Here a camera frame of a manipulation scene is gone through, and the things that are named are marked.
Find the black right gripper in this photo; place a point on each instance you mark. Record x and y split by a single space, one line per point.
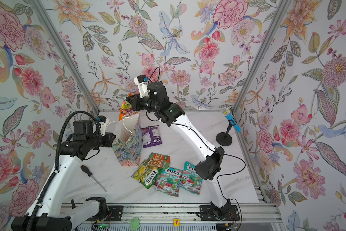
136 106

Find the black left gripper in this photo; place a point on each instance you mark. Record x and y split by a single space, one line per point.
109 141

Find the orange snack packet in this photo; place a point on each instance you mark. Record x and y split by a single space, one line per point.
126 110

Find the floral white paper bag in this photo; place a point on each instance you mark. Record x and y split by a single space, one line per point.
128 144

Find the green noodle snack packet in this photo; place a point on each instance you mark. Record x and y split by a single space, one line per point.
158 160

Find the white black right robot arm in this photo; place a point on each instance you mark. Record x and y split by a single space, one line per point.
210 156

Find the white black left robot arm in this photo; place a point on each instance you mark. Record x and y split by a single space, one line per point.
45 212

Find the lime green candy bag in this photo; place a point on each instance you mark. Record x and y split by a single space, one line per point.
138 174

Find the yellow green Fox's candy bag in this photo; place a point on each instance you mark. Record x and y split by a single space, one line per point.
149 176

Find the green Fox's candy bag middle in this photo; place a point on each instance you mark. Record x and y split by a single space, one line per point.
169 181

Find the green Fox's candy bag right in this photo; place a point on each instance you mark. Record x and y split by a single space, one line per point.
190 180

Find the purple snack packet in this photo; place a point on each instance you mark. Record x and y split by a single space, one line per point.
151 136

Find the blue microphone on black stand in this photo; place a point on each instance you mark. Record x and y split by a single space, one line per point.
224 138

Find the green tag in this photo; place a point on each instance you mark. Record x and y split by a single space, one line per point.
134 224

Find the yellow T label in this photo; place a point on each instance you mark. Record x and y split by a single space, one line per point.
176 222

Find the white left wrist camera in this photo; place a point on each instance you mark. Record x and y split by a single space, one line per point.
104 121

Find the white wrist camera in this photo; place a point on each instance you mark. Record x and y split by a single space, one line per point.
141 82
104 121

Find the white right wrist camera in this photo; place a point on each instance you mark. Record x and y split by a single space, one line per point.
141 82

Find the black handled screwdriver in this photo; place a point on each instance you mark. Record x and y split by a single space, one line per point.
86 170

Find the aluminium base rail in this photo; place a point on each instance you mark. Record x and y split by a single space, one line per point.
191 213

